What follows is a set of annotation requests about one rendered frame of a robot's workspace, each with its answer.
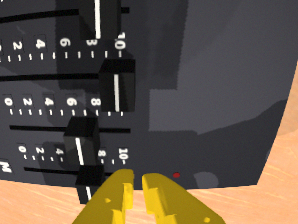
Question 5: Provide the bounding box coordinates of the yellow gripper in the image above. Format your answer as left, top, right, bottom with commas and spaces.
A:
72, 169, 226, 224

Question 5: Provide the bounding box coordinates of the black lighting desk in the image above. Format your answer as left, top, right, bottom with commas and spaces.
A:
0, 0, 298, 205

